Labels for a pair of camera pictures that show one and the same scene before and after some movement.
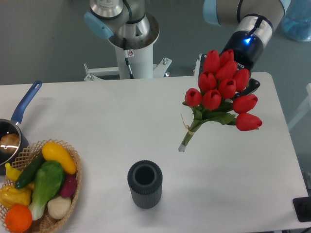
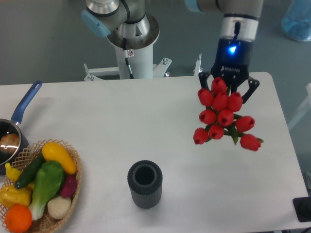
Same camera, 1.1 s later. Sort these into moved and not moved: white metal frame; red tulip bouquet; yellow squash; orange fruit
Moved: red tulip bouquet
Not moved: orange fruit; white metal frame; yellow squash
